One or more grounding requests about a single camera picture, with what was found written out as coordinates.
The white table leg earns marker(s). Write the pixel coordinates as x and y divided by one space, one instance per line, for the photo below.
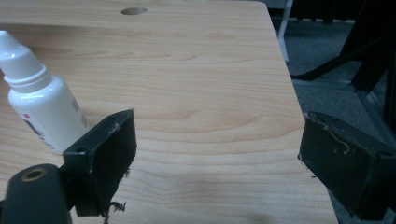
284 29

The white dropper bottle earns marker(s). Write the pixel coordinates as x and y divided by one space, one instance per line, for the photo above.
42 96

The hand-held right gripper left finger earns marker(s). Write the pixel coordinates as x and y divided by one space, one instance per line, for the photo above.
106 161

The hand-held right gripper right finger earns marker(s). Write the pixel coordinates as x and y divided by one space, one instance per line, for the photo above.
345 165

